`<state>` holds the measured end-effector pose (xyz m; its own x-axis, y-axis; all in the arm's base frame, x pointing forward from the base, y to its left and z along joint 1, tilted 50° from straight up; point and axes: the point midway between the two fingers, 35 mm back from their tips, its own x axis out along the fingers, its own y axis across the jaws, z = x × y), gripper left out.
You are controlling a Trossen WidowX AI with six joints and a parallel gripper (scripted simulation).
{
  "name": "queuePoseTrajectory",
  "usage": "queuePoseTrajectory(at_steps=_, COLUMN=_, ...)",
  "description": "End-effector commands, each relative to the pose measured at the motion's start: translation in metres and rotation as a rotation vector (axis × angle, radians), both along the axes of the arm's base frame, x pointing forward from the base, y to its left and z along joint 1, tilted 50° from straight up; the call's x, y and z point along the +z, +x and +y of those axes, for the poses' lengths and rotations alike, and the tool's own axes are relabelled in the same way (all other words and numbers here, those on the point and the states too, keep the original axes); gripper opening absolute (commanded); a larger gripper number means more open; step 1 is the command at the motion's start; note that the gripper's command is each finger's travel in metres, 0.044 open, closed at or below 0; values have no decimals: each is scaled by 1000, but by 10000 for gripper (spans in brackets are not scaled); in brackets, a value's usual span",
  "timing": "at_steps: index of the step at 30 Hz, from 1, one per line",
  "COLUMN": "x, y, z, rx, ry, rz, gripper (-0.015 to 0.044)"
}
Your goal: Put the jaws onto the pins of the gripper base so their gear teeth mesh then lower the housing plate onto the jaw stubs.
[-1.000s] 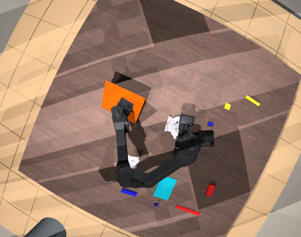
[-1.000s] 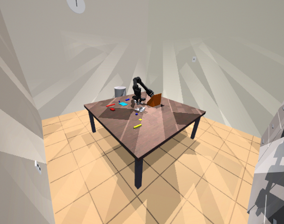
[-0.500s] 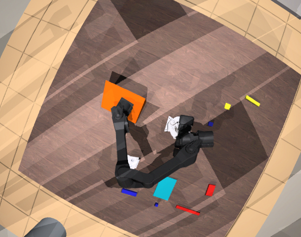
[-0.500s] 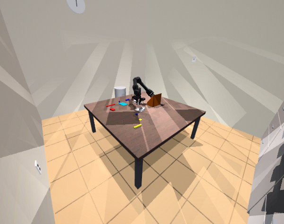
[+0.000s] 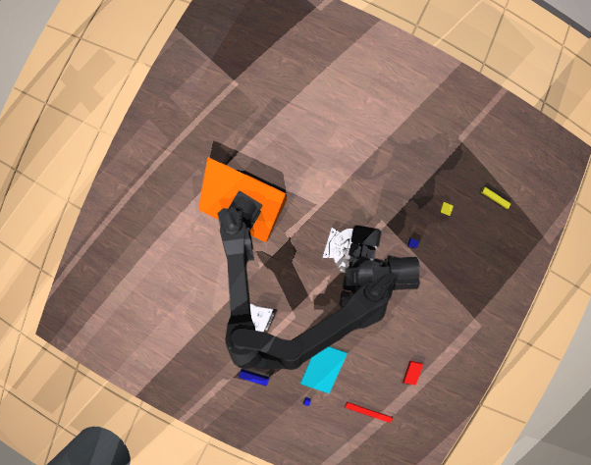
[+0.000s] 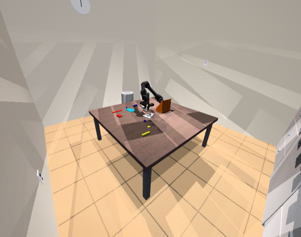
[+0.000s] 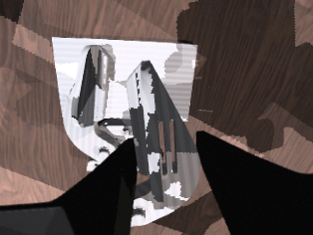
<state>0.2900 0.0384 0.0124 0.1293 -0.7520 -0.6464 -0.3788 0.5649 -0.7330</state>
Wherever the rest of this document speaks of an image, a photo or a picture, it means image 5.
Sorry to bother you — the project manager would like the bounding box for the red flat bar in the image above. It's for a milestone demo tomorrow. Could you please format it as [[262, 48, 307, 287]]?
[[346, 402, 393, 423]]

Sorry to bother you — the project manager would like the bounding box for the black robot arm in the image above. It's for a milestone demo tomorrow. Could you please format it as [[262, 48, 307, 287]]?
[[217, 191, 420, 370]]

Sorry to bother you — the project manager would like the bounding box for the yellow rectangular bar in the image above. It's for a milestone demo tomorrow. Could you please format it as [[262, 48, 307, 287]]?
[[481, 187, 510, 209]]

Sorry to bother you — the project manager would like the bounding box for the teal rectangular plate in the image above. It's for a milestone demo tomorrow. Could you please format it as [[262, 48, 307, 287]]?
[[300, 346, 347, 394]]

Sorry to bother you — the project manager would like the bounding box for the white housing plate with two holes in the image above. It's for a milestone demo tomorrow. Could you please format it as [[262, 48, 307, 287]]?
[[250, 307, 273, 332]]

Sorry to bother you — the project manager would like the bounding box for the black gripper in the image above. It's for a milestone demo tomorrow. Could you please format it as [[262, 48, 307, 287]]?
[[339, 225, 381, 307]]

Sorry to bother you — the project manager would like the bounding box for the yellow square block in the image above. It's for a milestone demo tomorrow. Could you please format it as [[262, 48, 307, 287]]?
[[441, 202, 454, 216]]

